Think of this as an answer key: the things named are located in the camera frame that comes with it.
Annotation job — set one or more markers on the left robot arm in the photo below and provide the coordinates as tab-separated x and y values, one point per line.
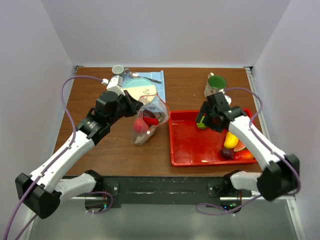
39	190

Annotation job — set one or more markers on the red plastic tray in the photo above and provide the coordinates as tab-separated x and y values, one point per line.
191	146

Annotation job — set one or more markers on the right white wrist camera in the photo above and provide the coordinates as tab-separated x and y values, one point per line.
228	99

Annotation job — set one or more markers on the blue checked cloth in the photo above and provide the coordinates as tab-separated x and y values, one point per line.
154	75

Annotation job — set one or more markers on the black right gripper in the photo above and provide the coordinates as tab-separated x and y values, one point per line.
203	109

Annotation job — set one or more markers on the cream and teal plate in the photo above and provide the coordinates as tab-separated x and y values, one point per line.
141	89

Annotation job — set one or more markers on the metal spoon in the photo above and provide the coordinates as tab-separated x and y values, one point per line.
135	75

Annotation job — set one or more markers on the red apple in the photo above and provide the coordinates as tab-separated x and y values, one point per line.
140	126

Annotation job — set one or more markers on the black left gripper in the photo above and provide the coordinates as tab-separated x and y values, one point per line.
136	104

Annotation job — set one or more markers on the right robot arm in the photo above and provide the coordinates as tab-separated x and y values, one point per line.
280	171

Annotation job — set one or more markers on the red chili pepper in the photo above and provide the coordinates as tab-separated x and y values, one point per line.
151	121

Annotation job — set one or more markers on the red pink peach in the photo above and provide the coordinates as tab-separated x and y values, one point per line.
243	155

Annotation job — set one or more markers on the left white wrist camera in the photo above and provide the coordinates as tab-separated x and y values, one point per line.
114	84

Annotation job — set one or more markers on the yellow lemon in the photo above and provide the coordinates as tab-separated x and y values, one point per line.
231	141

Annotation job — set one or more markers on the grey toy fish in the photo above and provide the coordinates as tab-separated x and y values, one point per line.
139	139

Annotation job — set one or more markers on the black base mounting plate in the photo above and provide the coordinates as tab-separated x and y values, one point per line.
165	190

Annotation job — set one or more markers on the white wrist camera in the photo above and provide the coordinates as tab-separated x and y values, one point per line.
114	84
228	99

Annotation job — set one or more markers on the floral mug green inside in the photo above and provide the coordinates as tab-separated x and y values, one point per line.
214	84

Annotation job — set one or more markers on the watermelon slice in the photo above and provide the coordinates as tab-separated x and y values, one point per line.
239	147

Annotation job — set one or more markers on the dark red plum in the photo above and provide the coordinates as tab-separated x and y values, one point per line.
149	114
226	153

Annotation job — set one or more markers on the clear zip top bag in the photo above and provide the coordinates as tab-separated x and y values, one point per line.
159	108

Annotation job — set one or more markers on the grey mug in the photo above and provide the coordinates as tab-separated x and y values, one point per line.
120	70

